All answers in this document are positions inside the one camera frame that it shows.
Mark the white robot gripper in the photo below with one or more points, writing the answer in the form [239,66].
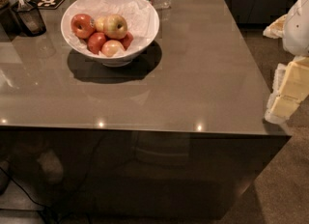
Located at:
[297,28]

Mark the red right apple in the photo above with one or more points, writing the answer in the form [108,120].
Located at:
[126,40]

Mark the black mesh utensil holder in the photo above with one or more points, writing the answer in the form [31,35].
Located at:
[30,20]

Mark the dark red front apple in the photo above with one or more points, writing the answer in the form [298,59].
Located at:
[96,42]

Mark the red apple with sticker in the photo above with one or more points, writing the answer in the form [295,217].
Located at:
[83,26]

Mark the small pale yellow apple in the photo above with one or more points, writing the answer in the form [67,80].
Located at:
[99,23]

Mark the black white fiducial marker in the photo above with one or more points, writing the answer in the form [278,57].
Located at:
[47,4]

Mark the white ceramic bowl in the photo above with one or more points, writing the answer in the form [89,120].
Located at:
[146,25]

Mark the pale pink front apple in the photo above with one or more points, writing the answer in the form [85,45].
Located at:
[110,48]

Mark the clear plastic package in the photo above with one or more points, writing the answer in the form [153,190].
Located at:
[160,4]

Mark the white paper bowl liner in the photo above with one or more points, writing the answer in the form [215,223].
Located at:
[135,12]

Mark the yellow-green top apple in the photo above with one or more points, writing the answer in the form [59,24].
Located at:
[115,27]

